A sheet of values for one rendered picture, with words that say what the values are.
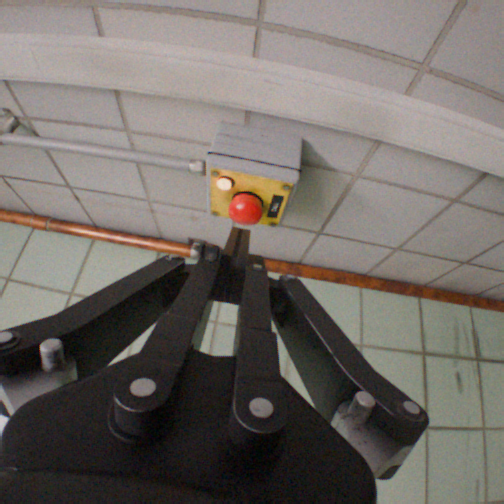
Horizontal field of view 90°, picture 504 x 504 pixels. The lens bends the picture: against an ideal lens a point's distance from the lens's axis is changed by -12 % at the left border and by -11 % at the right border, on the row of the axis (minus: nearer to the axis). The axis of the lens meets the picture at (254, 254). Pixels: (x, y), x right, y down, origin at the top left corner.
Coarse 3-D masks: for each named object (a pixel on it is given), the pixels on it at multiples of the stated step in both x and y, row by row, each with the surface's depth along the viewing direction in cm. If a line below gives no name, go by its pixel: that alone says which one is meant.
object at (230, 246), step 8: (232, 232) 21; (240, 232) 21; (232, 240) 19; (224, 248) 17; (232, 248) 17; (224, 256) 16; (232, 256) 16; (224, 264) 16; (232, 264) 16; (224, 272) 16; (224, 280) 16; (224, 288) 16; (216, 296) 17; (224, 296) 17
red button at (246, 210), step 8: (232, 200) 32; (240, 200) 31; (248, 200) 31; (256, 200) 32; (232, 208) 31; (240, 208) 31; (248, 208) 31; (256, 208) 31; (232, 216) 32; (240, 216) 31; (248, 216) 31; (256, 216) 32; (240, 224) 33; (248, 224) 33
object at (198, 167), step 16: (0, 128) 33; (16, 128) 35; (0, 144) 33; (16, 144) 33; (32, 144) 33; (48, 144) 33; (64, 144) 33; (80, 144) 33; (96, 144) 34; (128, 160) 34; (144, 160) 34; (160, 160) 34; (176, 160) 34; (192, 160) 34
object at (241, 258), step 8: (248, 232) 21; (240, 240) 19; (248, 240) 19; (240, 248) 17; (248, 248) 18; (240, 256) 16; (240, 264) 16; (232, 272) 16; (240, 272) 16; (232, 280) 16; (240, 280) 16; (232, 288) 16; (240, 288) 16; (232, 296) 17
